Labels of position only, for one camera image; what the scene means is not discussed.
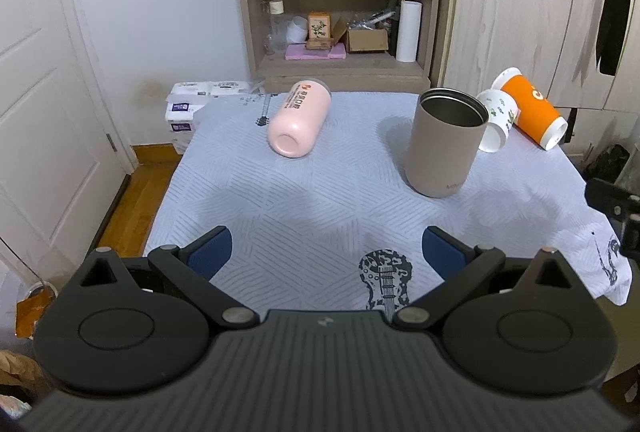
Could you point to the brown paper bag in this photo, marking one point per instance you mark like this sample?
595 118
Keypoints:
20 372

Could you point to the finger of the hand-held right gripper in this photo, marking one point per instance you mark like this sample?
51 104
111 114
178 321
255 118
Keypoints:
612 199

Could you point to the pink bottle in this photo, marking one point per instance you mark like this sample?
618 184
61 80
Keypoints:
300 122

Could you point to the cardboard box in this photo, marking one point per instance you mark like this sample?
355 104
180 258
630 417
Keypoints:
367 40

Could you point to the glass bottle cream cap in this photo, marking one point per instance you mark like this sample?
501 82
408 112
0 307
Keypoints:
274 30

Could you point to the white paper cup green print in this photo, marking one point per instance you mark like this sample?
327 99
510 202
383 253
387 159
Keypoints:
500 118

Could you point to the taupe metal cup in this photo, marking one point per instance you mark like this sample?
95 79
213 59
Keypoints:
440 152

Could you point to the white paper roll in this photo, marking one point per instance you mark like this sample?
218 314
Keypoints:
409 32

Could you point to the purple label tissue pack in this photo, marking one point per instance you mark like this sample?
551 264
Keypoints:
181 135
185 108

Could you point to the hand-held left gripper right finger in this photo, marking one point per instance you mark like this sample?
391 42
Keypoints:
442 253

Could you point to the small white cup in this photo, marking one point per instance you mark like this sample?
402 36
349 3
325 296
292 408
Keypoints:
296 31

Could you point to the orange paper cup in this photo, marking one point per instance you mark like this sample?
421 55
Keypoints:
530 105

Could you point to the flat pink box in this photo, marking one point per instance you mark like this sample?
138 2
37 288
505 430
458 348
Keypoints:
315 53

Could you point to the black bag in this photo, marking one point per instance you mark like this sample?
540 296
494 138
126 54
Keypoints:
607 165

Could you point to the wooden box flower picture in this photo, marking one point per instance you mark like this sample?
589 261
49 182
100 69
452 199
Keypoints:
320 30

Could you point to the pale blue guitar print cloth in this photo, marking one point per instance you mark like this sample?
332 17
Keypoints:
310 212

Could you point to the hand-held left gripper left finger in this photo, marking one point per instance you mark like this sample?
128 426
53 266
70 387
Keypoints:
212 253

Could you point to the orange plastic bag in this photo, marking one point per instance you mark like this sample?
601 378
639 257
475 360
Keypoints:
35 312

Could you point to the white tissue pack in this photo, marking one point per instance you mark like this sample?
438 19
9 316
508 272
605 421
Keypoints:
215 88

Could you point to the white door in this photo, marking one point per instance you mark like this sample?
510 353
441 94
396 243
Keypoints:
40 87

